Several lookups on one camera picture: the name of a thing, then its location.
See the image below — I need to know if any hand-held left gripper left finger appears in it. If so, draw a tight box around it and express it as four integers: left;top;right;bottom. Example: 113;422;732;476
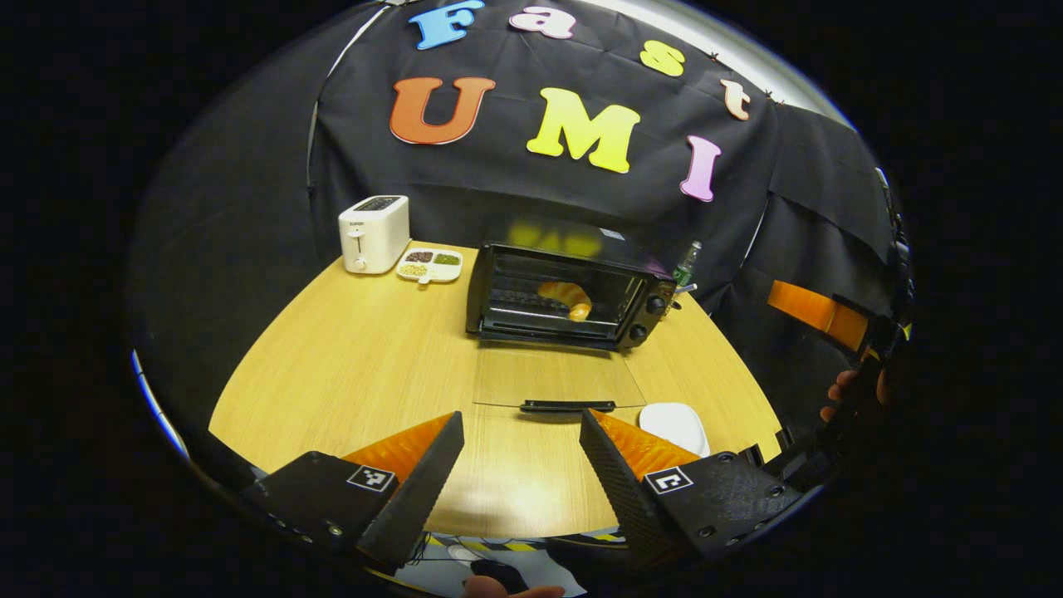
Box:
241;411;466;570

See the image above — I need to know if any golden croissant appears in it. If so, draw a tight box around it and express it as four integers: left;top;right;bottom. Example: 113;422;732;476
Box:
537;281;594;323

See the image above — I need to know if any dark metal frame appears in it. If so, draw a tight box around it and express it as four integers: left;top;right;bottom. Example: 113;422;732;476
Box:
874;166;916;288

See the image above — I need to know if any black electric oven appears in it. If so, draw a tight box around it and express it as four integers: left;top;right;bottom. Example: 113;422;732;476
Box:
465;220;678;414

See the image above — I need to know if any white divided snack dish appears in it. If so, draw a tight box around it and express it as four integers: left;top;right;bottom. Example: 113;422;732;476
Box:
395;247;464;286

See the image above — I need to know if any white toaster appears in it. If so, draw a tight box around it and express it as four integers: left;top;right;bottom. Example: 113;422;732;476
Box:
338;195;411;276

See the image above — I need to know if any clear green-label water bottle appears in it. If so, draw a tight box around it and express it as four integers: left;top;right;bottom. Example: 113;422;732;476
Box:
673;241;703;288

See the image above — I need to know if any white square plate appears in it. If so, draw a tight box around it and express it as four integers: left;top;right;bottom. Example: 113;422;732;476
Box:
638;402;712;458

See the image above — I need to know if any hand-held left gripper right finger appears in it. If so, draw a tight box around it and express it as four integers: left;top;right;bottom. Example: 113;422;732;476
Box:
579;409;802;566

